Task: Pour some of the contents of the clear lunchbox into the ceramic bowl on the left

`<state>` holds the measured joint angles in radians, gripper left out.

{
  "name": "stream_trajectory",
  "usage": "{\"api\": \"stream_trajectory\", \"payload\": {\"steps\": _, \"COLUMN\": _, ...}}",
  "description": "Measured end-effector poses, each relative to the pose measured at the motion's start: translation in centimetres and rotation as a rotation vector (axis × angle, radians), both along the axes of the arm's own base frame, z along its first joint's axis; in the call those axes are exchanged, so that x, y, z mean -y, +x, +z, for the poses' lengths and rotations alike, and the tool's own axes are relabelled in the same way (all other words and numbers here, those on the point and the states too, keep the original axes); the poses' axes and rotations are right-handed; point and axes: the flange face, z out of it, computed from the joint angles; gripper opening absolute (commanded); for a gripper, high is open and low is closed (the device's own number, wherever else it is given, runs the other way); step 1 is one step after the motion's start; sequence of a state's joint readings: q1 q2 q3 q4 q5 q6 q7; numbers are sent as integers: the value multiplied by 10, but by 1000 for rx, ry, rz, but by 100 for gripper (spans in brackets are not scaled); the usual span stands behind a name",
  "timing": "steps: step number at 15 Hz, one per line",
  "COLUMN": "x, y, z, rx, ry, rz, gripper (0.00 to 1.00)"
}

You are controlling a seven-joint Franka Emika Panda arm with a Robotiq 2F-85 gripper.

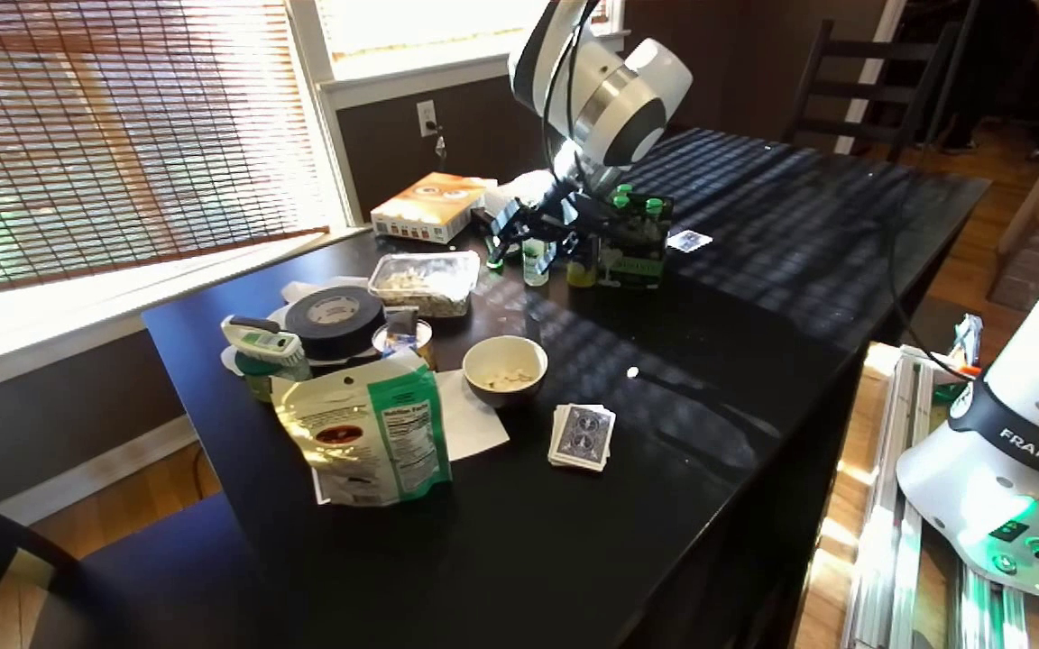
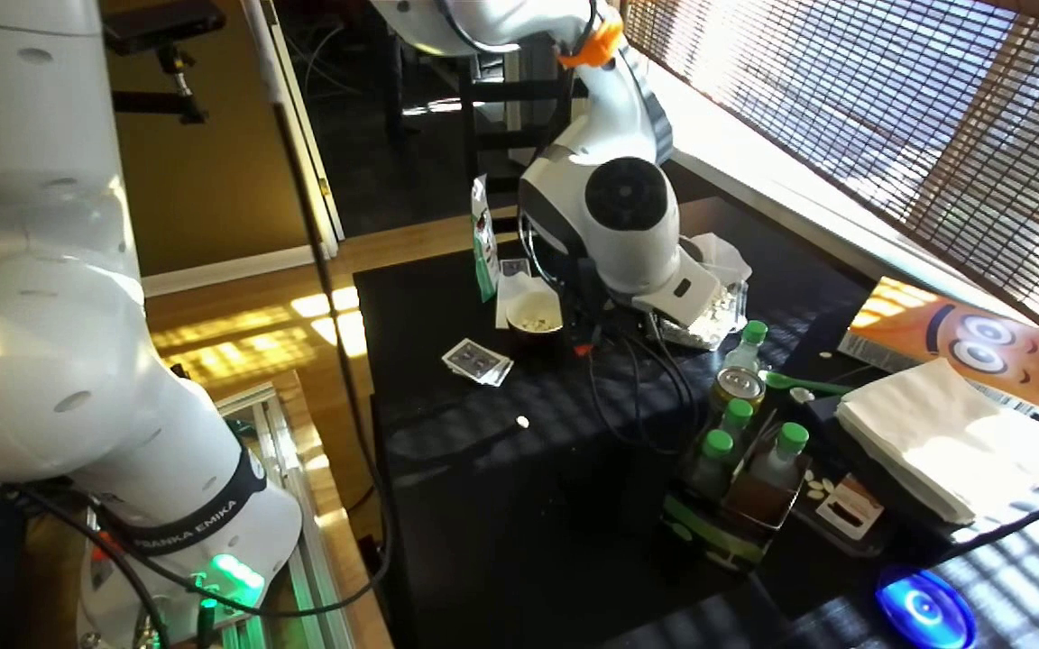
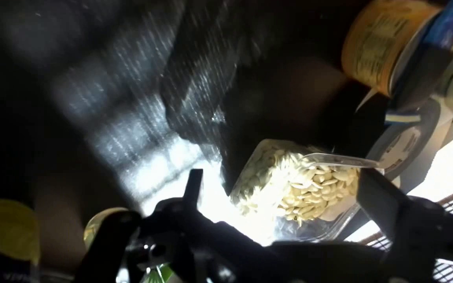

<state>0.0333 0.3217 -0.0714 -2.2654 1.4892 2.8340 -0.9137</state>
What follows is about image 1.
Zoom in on small pale green bottle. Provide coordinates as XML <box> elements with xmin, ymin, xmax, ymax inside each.
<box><xmin>521</xmin><ymin>234</ymin><xmax>559</xmax><ymax>290</ymax></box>

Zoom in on white paper napkin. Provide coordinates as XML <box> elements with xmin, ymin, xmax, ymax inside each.
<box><xmin>434</xmin><ymin>362</ymin><xmax>514</xmax><ymax>466</ymax></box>

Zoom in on small orange jar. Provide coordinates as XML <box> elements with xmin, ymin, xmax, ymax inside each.
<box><xmin>377</xmin><ymin>303</ymin><xmax>435</xmax><ymax>362</ymax></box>

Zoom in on white wall outlet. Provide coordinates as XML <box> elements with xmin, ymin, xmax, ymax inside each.
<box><xmin>411</xmin><ymin>96</ymin><xmax>445</xmax><ymax>139</ymax></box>

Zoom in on green gold snack bag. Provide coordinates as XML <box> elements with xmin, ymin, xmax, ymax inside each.
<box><xmin>269</xmin><ymin>355</ymin><xmax>458</xmax><ymax>511</ymax></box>

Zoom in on cream ceramic bowl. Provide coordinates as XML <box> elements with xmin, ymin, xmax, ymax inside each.
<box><xmin>458</xmin><ymin>332</ymin><xmax>551</xmax><ymax>407</ymax></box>

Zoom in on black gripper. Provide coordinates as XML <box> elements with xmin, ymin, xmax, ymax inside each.
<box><xmin>516</xmin><ymin>163</ymin><xmax>619</xmax><ymax>264</ymax></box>

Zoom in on green bottle carrier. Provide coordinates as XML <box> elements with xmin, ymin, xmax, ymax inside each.
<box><xmin>597</xmin><ymin>210</ymin><xmax>675</xmax><ymax>290</ymax></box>

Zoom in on small white packet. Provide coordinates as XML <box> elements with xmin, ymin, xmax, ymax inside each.
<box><xmin>664</xmin><ymin>227</ymin><xmax>718</xmax><ymax>259</ymax></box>

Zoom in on black tape roll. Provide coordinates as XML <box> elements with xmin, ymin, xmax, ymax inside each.
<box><xmin>283</xmin><ymin>281</ymin><xmax>389</xmax><ymax>362</ymax></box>

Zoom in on yellow liquid plastic bottle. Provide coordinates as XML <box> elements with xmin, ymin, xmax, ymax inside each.
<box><xmin>567</xmin><ymin>253</ymin><xmax>601</xmax><ymax>290</ymax></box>

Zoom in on wooden window blinds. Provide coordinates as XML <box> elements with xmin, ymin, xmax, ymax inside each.
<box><xmin>0</xmin><ymin>0</ymin><xmax>349</xmax><ymax>300</ymax></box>

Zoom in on white napkin stack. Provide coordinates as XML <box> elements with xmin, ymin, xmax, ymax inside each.
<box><xmin>476</xmin><ymin>166</ymin><xmax>562</xmax><ymax>227</ymax></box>

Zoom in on green tape roll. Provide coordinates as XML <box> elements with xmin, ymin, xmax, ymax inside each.
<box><xmin>220</xmin><ymin>312</ymin><xmax>310</xmax><ymax>379</ymax></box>

